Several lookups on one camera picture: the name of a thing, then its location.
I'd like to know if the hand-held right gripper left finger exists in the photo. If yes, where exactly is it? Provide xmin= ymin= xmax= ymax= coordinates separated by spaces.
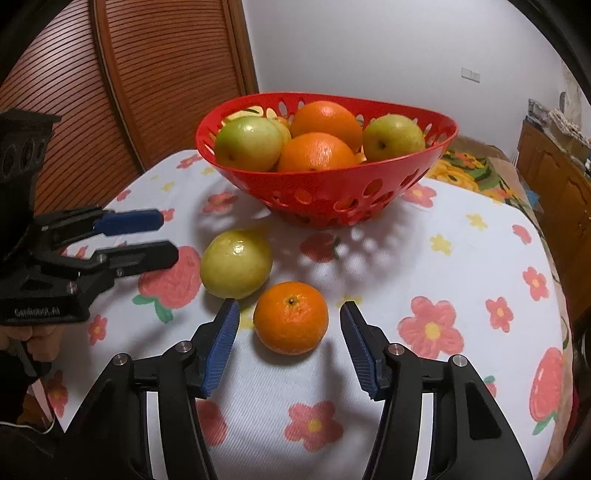
xmin=60 ymin=298 xmax=241 ymax=480

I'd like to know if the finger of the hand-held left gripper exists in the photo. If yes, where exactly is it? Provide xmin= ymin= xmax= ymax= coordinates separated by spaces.
xmin=39 ymin=240 xmax=179 ymax=280
xmin=34 ymin=206 xmax=165 ymax=252

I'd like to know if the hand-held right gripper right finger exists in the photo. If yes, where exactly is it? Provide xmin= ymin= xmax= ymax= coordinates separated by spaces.
xmin=339 ymin=301 xmax=534 ymax=480

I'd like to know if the small orange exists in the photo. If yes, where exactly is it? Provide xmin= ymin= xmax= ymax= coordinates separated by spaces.
xmin=253 ymin=281 xmax=329 ymax=356

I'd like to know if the green apple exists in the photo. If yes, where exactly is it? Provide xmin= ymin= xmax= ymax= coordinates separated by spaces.
xmin=200 ymin=229 xmax=274 ymax=300
xmin=215 ymin=116 xmax=283 ymax=172
xmin=362 ymin=114 xmax=426 ymax=162

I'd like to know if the red perforated plastic basket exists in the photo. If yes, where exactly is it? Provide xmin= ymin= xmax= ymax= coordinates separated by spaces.
xmin=195 ymin=92 xmax=460 ymax=230

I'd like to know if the large orange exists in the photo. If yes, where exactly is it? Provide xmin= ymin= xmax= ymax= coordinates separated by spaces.
xmin=289 ymin=100 xmax=364 ymax=153
xmin=276 ymin=132 xmax=357 ymax=173

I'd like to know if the person's left hand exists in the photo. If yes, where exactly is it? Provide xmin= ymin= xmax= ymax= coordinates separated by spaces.
xmin=0 ymin=323 xmax=63 ymax=370

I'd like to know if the white flower-print tablecloth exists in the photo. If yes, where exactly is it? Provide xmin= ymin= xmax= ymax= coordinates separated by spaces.
xmin=28 ymin=148 xmax=573 ymax=480

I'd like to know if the wooden louvered wardrobe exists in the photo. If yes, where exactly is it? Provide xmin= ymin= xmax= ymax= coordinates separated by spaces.
xmin=0 ymin=0 xmax=259 ymax=217

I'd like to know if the wooden cabinet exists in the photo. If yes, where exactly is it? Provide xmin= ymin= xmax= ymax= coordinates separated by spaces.
xmin=516 ymin=121 xmax=591 ymax=324

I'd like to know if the pile of small boxes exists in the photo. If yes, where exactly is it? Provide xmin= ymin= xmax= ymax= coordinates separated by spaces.
xmin=526 ymin=92 xmax=591 ymax=153

